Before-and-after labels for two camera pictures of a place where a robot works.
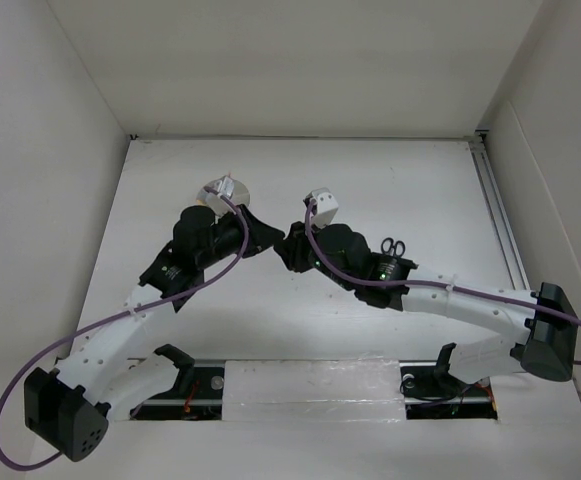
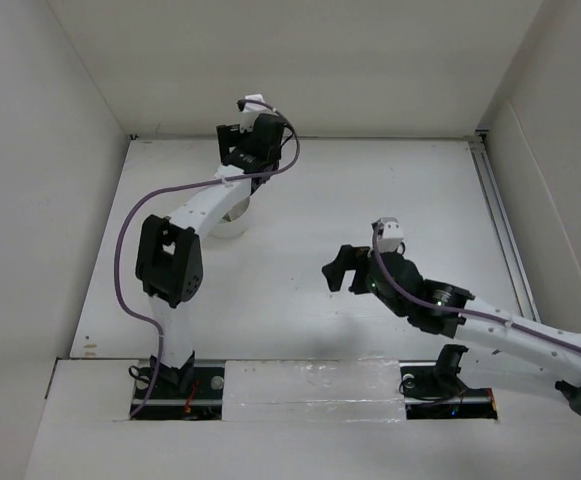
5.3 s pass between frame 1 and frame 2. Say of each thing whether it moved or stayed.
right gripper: moved
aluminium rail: stayed
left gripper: moved
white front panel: stayed
